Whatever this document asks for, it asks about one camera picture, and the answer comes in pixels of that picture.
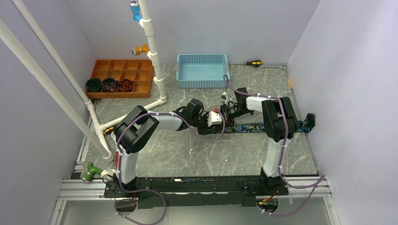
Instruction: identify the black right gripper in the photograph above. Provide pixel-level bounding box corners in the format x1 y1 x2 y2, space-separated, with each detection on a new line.
215 104 252 129

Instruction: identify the dark blue patterned tie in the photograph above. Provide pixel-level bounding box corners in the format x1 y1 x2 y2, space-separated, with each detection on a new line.
223 113 315 134

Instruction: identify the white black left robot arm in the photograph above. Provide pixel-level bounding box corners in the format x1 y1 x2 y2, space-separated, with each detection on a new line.
114 98 226 197

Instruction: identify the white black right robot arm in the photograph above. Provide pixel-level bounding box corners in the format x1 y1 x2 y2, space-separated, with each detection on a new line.
220 88 299 195

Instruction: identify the light blue plastic basket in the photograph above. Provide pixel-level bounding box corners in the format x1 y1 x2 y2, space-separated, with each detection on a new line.
176 53 230 89

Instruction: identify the orange wooden compartment tray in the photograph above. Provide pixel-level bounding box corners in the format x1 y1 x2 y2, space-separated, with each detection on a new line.
85 59 154 99

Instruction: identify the orange valve nozzle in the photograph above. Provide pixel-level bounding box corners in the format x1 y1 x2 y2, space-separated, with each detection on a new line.
131 44 150 56

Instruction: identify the rolled dark green tie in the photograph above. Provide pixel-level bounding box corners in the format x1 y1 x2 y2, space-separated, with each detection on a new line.
85 78 102 92

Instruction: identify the white vertical PVC pipe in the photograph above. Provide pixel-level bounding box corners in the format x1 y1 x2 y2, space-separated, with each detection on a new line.
138 0 167 109

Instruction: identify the green valve nozzle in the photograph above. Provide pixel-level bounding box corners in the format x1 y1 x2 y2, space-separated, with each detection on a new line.
82 162 103 182

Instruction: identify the blue valve nozzle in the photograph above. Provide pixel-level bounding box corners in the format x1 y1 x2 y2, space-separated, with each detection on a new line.
130 1 142 22

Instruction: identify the white diagonal PVC pipe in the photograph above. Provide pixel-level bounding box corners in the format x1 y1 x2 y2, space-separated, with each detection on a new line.
0 0 114 162

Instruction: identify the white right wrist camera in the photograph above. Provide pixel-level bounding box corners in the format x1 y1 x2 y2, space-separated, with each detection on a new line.
220 92 228 105

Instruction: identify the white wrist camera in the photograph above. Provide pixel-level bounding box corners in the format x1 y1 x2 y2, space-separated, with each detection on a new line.
220 92 228 105
207 111 222 127

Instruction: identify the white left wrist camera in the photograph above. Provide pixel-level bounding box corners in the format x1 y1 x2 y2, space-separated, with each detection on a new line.
207 111 222 127

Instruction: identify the yellow black screwdriver at wall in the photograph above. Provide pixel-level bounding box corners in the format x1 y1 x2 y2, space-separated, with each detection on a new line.
245 60 262 67

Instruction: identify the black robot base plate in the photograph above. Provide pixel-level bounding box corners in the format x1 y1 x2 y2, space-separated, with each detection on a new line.
104 175 289 209

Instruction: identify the silver spanner at wall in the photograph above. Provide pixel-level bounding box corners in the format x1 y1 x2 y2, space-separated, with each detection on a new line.
253 65 287 70

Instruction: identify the red handled adjustable wrench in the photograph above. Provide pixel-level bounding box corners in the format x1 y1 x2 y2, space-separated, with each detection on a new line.
115 148 120 170

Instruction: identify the aluminium rail frame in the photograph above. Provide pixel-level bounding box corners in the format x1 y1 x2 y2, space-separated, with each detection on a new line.
51 129 339 225

